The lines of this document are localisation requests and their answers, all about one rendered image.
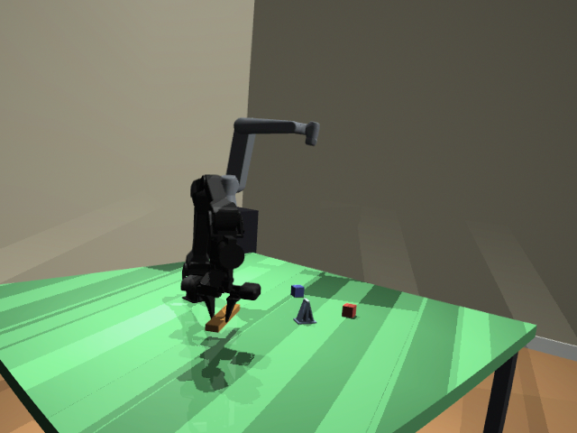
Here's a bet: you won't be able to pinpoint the brown bar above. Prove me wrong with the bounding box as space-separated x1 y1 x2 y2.
205 304 241 333

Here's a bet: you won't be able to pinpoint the small blue cube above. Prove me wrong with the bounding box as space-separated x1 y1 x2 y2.
290 285 305 297

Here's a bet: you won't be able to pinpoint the red cube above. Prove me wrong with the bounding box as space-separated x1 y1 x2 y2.
342 303 357 318

